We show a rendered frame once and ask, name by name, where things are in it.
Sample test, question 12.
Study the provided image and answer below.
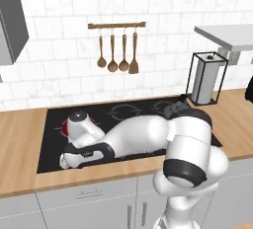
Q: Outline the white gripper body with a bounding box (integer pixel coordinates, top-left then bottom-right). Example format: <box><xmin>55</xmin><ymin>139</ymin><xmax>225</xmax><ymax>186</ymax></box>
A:
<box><xmin>58</xmin><ymin>151</ymin><xmax>87</xmax><ymax>170</ymax></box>

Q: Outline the black glass hob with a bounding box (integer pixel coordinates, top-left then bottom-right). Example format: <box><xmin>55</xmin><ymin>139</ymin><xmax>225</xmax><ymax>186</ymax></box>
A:
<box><xmin>37</xmin><ymin>95</ymin><xmax>223</xmax><ymax>175</ymax></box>

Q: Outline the grey drawer front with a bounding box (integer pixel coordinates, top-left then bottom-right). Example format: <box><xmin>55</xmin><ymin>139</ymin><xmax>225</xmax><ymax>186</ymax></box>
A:
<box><xmin>35</xmin><ymin>177</ymin><xmax>138</xmax><ymax>213</ymax></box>

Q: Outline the grey cupboard door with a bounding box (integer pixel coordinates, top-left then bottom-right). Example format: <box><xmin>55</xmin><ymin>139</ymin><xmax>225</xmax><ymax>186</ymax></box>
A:
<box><xmin>42</xmin><ymin>196</ymin><xmax>138</xmax><ymax>229</ymax></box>
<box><xmin>135</xmin><ymin>173</ymin><xmax>170</xmax><ymax>229</ymax></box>

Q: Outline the grey base cupboard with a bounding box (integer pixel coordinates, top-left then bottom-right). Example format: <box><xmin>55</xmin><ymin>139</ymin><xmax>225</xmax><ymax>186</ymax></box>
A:
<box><xmin>0</xmin><ymin>192</ymin><xmax>47</xmax><ymax>229</ymax></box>
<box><xmin>201</xmin><ymin>157</ymin><xmax>253</xmax><ymax>229</ymax></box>

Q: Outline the small wooden spoon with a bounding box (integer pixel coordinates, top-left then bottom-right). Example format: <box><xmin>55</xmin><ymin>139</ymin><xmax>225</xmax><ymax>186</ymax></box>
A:
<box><xmin>96</xmin><ymin>30</ymin><xmax>108</xmax><ymax>69</ymax></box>

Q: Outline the wooden spatula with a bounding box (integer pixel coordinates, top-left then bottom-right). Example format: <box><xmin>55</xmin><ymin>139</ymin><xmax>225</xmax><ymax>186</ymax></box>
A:
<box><xmin>127</xmin><ymin>27</ymin><xmax>140</xmax><ymax>75</ymax></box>

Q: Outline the black appliance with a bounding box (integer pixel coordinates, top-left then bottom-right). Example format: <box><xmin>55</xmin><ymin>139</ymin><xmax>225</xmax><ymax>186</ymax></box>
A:
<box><xmin>244</xmin><ymin>74</ymin><xmax>253</xmax><ymax>104</ymax></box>

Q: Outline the grey drawer handle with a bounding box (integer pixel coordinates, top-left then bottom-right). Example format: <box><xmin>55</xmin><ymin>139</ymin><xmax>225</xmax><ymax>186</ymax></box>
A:
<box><xmin>75</xmin><ymin>189</ymin><xmax>104</xmax><ymax>200</ymax></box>

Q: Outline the grey cupboard door handle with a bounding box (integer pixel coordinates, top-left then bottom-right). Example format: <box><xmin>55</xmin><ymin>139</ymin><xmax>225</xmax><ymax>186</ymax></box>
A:
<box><xmin>126</xmin><ymin>204</ymin><xmax>133</xmax><ymax>229</ymax></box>
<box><xmin>140</xmin><ymin>201</ymin><xmax>148</xmax><ymax>228</ymax></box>

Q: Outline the wooden utensil rail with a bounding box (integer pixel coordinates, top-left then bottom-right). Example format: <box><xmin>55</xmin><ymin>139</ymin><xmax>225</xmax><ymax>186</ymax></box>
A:
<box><xmin>87</xmin><ymin>22</ymin><xmax>147</xmax><ymax>31</ymax></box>

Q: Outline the grey wall cupboard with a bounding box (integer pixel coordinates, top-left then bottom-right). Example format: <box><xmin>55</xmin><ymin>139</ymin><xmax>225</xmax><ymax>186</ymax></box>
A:
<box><xmin>0</xmin><ymin>0</ymin><xmax>31</xmax><ymax>67</ymax></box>

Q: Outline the black wire towel holder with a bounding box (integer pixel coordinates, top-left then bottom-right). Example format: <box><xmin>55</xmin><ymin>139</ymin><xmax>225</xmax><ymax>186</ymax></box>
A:
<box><xmin>185</xmin><ymin>51</ymin><xmax>229</xmax><ymax>107</ymax></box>

